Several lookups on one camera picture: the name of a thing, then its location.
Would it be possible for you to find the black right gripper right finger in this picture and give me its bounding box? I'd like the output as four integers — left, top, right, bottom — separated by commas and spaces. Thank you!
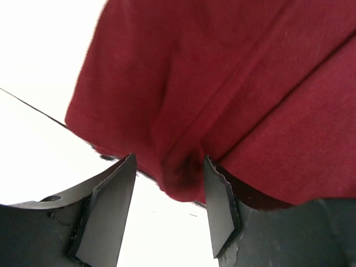
203, 156, 355, 266

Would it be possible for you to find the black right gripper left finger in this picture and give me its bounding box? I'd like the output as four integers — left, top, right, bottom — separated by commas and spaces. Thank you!
1, 154, 136, 267

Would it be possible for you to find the dark red t shirt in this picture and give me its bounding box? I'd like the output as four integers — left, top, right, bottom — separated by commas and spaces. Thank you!
65, 1, 355, 204

